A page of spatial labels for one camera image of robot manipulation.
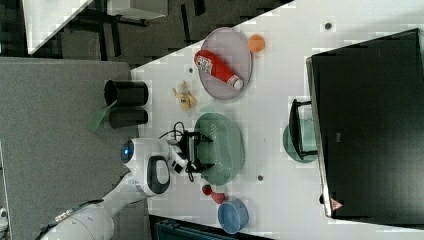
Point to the orange ball toy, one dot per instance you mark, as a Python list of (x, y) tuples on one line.
[(256, 43)]

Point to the green plastic strainer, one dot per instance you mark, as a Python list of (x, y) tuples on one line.
[(225, 151)]

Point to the red strawberry toy right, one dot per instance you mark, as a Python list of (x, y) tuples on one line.
[(218, 197)]

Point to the red strawberry toy left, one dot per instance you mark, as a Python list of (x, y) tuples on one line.
[(207, 190)]

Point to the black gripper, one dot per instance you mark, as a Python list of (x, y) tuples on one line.
[(188, 145)]

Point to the black cup lower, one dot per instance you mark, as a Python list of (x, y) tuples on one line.
[(120, 118)]

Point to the black toaster oven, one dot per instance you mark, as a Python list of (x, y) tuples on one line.
[(368, 120)]

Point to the grey oval plate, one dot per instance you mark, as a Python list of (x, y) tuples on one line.
[(231, 47)]

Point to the light green cup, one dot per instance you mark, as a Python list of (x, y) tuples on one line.
[(308, 142)]

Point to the red strawberry toy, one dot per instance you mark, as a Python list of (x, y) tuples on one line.
[(207, 190), (218, 197)]

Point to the peeled banana toy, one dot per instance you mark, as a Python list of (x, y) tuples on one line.
[(185, 99)]

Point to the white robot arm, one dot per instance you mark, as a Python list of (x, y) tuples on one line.
[(151, 163)]

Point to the green spatula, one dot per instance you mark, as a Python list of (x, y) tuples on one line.
[(99, 116)]

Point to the blue bowl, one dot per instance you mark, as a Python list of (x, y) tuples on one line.
[(233, 216)]

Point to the black cup upper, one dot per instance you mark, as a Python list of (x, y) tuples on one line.
[(126, 93)]

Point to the red ketchup bottle toy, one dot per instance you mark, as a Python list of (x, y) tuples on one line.
[(212, 64)]

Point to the black cup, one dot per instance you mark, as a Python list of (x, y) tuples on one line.
[(126, 93), (120, 118)]

